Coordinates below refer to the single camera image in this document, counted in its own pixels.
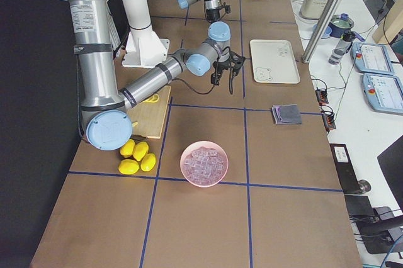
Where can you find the white pedestal column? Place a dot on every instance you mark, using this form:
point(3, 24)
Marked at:
point(144, 48)

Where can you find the lemon top right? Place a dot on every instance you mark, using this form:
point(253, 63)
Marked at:
point(140, 150)

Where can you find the lemon bottom right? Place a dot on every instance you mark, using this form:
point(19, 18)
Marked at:
point(148, 162)

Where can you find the yellow lemon slices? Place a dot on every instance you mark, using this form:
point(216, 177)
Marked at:
point(152, 99)

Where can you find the cream bear tray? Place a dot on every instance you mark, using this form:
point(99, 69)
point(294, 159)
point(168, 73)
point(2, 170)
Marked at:
point(273, 62)

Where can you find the dark blue saucepan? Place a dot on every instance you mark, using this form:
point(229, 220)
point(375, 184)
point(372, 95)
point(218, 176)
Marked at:
point(341, 27)

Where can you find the cream toaster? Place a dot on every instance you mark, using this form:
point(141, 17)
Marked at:
point(312, 9)

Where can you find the pink bowl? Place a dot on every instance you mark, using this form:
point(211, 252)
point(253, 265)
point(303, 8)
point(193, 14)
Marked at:
point(200, 144)

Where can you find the near teach pendant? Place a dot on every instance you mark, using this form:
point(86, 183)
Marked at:
point(383, 92)

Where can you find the blue bowl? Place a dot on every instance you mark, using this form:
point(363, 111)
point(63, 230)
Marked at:
point(327, 32)

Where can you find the black power strip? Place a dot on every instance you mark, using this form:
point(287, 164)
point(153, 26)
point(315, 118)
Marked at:
point(344, 168)

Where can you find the teach pendant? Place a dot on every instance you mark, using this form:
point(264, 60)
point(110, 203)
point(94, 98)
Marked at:
point(383, 92)
point(371, 58)

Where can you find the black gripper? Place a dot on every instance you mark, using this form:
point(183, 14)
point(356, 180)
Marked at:
point(213, 15)
point(221, 65)

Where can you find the pile of clear ice cubes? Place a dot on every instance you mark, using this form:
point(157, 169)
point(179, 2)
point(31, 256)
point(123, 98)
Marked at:
point(204, 166)

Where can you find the wooden cutting board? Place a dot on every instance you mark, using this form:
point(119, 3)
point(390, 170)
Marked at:
point(150, 116)

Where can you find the aluminium frame post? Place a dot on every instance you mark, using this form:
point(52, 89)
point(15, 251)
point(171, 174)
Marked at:
point(322, 24)

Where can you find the grey purple folded cloth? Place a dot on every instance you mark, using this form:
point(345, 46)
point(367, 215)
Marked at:
point(287, 114)

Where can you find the black usb hub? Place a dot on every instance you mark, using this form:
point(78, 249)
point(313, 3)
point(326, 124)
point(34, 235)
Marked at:
point(328, 114)

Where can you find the lemon bottom left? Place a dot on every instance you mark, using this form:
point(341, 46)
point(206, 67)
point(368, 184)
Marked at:
point(128, 166)

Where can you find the clear water bottle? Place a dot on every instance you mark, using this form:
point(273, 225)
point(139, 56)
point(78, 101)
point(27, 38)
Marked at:
point(342, 47)

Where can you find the far teach pendant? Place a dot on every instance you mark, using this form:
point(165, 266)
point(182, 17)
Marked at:
point(371, 58)

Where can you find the lemon top left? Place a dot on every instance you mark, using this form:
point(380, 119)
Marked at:
point(126, 150)

